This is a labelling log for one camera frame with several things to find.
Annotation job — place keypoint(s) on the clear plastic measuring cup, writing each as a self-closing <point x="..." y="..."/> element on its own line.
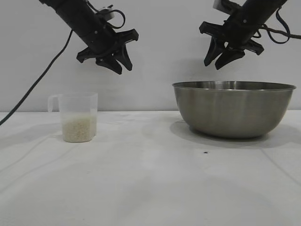
<point x="78" y="103"/>

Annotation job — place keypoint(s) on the stainless steel mixing bowl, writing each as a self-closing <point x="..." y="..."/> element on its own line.
<point x="232" y="108"/>

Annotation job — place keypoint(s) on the white tablecloth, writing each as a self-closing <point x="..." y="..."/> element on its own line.
<point x="141" y="183"/>

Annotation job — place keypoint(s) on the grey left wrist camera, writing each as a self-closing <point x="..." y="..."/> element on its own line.
<point x="107" y="14"/>

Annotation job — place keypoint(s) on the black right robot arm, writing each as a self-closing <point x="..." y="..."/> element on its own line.
<point x="256" y="11"/>

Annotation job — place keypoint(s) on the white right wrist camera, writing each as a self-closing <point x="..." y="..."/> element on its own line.
<point x="218" y="4"/>

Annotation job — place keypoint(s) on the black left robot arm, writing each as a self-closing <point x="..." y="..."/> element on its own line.
<point x="70" y="14"/>

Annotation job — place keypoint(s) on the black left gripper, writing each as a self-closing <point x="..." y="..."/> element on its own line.
<point x="105" y="40"/>

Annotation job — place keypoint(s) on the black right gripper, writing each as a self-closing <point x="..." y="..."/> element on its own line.
<point x="237" y="33"/>

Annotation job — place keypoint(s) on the white rice grains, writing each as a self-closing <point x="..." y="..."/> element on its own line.
<point x="78" y="129"/>

